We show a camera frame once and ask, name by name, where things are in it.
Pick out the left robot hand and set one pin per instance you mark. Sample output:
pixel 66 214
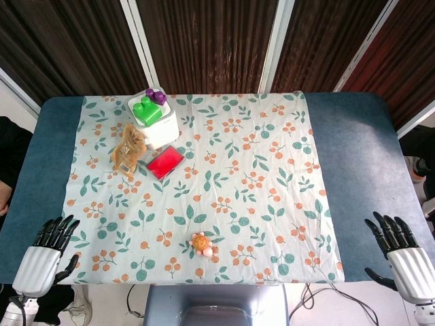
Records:
pixel 36 263

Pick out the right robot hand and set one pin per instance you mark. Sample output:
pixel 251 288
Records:
pixel 409 268

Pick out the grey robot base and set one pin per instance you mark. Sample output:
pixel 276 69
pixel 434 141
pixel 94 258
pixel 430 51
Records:
pixel 217 305

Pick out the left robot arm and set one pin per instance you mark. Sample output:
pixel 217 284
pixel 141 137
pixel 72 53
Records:
pixel 15 310

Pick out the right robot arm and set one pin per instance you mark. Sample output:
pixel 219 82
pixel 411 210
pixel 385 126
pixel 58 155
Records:
pixel 424 314

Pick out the orange toy turtle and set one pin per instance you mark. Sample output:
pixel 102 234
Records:
pixel 203 244

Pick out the person in black clothes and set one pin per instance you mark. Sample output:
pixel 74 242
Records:
pixel 8 163

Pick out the person with orange shoe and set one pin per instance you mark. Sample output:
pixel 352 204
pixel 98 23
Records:
pixel 419 159

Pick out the clear snack bag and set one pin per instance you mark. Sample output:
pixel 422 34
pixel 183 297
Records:
pixel 128 151

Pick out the red ink pad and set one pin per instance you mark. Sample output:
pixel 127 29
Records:
pixel 165 162

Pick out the floral tablecloth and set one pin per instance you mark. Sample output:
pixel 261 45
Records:
pixel 204 190

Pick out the white square box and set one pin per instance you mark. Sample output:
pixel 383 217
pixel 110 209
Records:
pixel 159 127

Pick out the green building block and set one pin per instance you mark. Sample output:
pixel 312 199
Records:
pixel 147 110

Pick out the purple building block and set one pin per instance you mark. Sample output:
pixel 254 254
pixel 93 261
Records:
pixel 156 96

